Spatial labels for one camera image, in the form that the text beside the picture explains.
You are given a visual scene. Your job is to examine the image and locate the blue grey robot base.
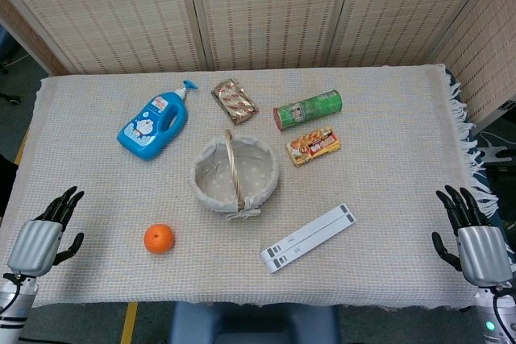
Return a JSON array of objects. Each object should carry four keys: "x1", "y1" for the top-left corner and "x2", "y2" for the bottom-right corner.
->
[{"x1": 168, "y1": 301, "x2": 342, "y2": 344}]

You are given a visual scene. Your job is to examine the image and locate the blue detergent bottle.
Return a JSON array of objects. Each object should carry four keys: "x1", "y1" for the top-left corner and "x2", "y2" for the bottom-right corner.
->
[{"x1": 116, "y1": 80, "x2": 199, "y2": 161}]

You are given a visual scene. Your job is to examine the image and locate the beige woven tablecloth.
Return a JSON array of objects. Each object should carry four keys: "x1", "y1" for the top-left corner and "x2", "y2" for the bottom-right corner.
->
[{"x1": 0, "y1": 63, "x2": 504, "y2": 313}]

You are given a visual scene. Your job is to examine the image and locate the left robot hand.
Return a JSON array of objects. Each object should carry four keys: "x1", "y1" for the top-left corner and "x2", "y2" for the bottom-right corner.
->
[{"x1": 6, "y1": 186, "x2": 85, "y2": 278}]

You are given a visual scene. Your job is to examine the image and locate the woven folding screen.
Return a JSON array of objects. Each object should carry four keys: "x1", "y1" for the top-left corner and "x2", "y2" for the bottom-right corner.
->
[{"x1": 0, "y1": 0, "x2": 516, "y2": 130}]

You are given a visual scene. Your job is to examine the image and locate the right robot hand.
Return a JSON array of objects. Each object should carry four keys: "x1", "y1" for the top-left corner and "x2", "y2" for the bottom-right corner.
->
[{"x1": 431, "y1": 184, "x2": 515, "y2": 286}]

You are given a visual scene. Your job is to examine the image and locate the gold red snack packet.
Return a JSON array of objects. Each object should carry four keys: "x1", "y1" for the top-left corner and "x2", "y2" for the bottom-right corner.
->
[{"x1": 210, "y1": 77, "x2": 260, "y2": 126}]

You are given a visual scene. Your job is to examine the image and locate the fabric-lined wicker basket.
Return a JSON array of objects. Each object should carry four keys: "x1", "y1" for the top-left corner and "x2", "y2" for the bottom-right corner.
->
[{"x1": 189, "y1": 129, "x2": 281, "y2": 222}]

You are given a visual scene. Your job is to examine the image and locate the green chips can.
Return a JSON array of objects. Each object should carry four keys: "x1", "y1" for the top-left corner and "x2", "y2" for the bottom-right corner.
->
[{"x1": 273, "y1": 89, "x2": 343, "y2": 132}]

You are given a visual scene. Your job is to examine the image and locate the orange fruit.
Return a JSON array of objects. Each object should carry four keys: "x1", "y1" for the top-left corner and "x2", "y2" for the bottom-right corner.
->
[{"x1": 144, "y1": 223, "x2": 176, "y2": 255}]

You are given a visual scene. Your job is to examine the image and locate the white folding laptop stand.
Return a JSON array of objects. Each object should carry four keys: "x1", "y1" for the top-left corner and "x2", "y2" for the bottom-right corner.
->
[{"x1": 260, "y1": 202, "x2": 358, "y2": 275}]

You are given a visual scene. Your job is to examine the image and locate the yellow orange snack box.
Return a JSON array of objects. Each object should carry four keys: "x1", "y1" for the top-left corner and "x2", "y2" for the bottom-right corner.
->
[{"x1": 285, "y1": 126, "x2": 342, "y2": 168}]

